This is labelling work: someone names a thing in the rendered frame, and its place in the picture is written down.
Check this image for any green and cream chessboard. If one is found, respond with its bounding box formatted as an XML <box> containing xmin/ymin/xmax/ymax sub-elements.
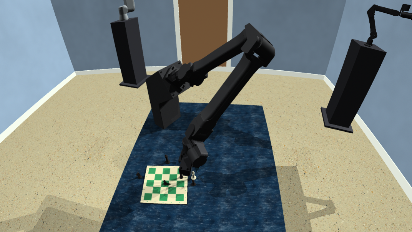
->
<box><xmin>140</xmin><ymin>166</ymin><xmax>188</xmax><ymax>204</ymax></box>

